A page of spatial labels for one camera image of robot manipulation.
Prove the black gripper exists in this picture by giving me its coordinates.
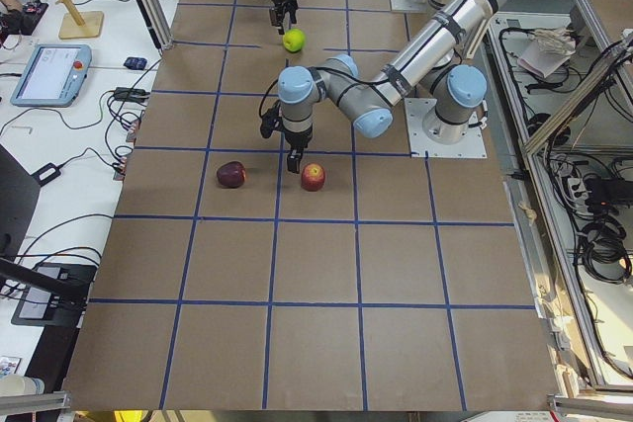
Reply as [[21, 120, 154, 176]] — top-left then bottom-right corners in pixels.
[[284, 127, 313, 174], [269, 0, 298, 30]]

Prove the red yellow apple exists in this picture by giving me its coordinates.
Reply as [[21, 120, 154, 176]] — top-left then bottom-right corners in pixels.
[[301, 163, 326, 192]]

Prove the green apple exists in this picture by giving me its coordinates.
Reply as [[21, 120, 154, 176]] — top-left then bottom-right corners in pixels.
[[282, 28, 306, 53]]

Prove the dark red apple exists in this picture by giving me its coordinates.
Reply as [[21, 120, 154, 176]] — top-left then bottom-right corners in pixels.
[[216, 161, 246, 189]]

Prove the small blue device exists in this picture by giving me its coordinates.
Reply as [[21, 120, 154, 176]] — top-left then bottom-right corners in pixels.
[[124, 56, 147, 70]]

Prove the wooden mug tree stand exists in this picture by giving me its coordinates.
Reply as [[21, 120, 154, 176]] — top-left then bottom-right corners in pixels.
[[58, 0, 104, 41]]

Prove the near teach pendant tablet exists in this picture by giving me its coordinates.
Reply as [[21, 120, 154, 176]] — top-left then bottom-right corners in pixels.
[[11, 44, 92, 108]]

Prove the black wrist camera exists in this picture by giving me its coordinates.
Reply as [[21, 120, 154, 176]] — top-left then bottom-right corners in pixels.
[[260, 101, 282, 139]]

